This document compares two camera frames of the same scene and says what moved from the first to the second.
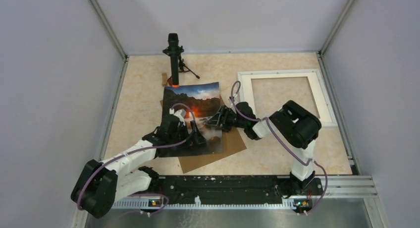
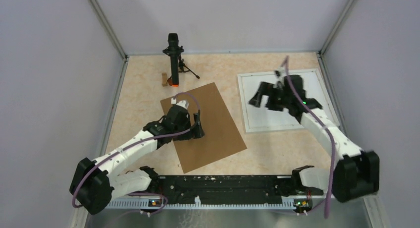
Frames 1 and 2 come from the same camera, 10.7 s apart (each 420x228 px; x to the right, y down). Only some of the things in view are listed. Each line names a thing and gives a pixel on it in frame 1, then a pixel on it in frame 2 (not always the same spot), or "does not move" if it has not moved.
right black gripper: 217,121 to 268,89
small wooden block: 164,80 does not move
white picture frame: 324,108 does not move
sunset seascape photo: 201,101 to 260,116
